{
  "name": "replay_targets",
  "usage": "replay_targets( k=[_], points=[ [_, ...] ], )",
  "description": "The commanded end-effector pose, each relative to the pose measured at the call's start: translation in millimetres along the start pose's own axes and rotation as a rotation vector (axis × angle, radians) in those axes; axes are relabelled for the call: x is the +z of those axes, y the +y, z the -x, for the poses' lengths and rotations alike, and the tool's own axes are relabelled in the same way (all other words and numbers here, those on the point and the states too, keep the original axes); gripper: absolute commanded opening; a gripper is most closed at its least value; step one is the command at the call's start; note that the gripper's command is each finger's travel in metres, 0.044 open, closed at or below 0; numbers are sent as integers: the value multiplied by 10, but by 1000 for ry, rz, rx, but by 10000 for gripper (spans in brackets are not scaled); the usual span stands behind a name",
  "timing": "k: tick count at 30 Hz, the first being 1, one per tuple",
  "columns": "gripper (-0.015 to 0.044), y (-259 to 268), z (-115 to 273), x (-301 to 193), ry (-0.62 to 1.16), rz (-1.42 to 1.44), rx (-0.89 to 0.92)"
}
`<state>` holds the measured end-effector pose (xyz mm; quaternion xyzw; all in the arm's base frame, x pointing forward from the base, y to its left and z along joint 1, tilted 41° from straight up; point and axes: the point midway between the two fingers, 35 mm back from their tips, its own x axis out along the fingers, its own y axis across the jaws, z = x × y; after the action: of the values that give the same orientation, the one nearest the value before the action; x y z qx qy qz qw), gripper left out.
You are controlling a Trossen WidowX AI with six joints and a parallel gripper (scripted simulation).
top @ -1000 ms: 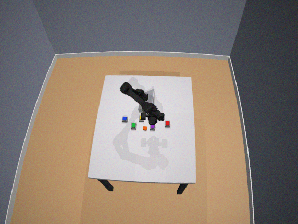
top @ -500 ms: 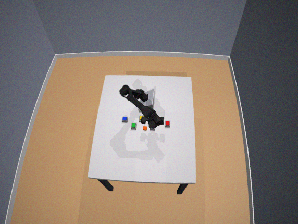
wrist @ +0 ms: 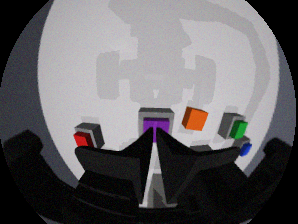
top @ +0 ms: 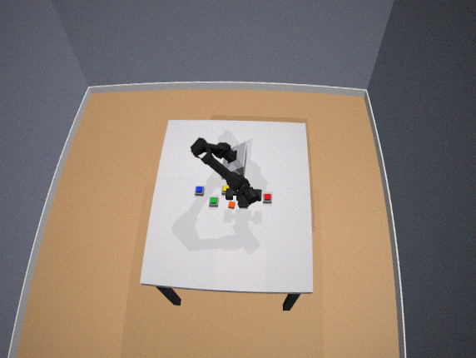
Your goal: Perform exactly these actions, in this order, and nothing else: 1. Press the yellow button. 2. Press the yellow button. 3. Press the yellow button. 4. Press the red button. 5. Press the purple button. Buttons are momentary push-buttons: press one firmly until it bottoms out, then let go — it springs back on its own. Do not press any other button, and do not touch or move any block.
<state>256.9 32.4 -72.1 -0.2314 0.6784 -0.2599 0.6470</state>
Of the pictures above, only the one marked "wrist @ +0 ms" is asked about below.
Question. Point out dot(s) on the red button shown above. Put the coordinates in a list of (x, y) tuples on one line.
[(89, 134)]

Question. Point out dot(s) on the orange block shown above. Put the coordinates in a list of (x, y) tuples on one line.
[(194, 118)]

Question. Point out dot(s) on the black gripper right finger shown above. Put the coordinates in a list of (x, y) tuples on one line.
[(179, 164)]

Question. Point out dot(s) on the green button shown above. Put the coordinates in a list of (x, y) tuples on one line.
[(232, 126)]

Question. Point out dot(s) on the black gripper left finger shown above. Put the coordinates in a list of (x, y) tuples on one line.
[(131, 163)]

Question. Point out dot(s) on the yellow button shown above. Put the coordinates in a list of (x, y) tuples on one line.
[(201, 148)]

